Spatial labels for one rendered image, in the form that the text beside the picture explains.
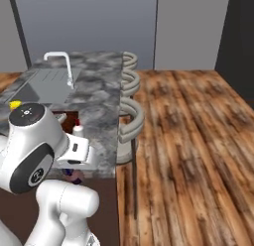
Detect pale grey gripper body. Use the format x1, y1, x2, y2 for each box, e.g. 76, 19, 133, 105
84, 146, 101, 173

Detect brown counter island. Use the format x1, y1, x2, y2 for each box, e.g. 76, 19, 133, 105
0, 51, 125, 246

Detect pink and blue drink can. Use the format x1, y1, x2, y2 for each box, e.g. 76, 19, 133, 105
62, 169, 85, 185

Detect grey steel sink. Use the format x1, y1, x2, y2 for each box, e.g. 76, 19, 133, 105
13, 66, 82, 105

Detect beige bar stool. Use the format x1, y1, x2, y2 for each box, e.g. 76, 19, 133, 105
116, 96, 146, 221
120, 68, 141, 98
122, 51, 139, 71

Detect white bottle with red cap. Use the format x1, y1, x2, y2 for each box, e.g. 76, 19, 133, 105
71, 119, 84, 139

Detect white sink tap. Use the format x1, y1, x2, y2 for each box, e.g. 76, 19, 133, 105
43, 51, 75, 89

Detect pale grey cup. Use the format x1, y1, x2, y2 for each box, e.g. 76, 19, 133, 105
55, 112, 67, 124

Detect black tall cabinet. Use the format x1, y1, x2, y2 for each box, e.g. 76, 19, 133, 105
213, 0, 254, 109

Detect yellow lemon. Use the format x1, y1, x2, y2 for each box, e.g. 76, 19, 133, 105
9, 100, 23, 111

